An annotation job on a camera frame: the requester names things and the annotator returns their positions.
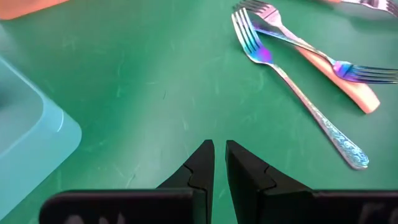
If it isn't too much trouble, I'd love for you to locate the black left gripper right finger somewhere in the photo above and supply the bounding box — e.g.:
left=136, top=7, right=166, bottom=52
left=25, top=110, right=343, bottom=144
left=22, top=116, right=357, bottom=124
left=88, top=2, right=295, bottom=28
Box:
left=225, top=139, right=398, bottom=224

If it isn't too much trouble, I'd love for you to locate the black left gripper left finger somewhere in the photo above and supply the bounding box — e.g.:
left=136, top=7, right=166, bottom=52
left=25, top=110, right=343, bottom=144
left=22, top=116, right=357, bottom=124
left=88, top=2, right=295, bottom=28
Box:
left=39, top=139, right=216, bottom=224

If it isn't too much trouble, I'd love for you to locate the iridescent rainbow fork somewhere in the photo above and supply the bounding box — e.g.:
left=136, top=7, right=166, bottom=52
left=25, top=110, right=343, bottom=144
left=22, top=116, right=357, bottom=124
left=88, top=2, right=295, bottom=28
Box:
left=251, top=21, right=398, bottom=85
left=231, top=7, right=370, bottom=171

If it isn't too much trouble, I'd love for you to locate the green table mat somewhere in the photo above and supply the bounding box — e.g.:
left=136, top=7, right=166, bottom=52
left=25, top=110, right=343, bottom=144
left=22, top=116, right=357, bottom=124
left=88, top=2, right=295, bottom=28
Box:
left=0, top=0, right=398, bottom=224

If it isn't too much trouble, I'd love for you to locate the teal plastic bin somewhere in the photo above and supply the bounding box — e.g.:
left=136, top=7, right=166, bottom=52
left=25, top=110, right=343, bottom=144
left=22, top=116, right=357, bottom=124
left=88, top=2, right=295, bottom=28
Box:
left=0, top=55, right=83, bottom=213

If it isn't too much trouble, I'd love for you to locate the orange plastic bin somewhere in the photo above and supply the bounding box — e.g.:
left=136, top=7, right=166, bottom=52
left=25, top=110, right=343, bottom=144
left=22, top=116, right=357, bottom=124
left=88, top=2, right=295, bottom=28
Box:
left=0, top=0, right=70, bottom=21

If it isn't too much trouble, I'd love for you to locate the cream-handled silver fork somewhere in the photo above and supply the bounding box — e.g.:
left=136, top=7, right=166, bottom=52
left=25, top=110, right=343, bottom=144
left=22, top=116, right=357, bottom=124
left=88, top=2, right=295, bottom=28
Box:
left=233, top=0, right=381, bottom=115

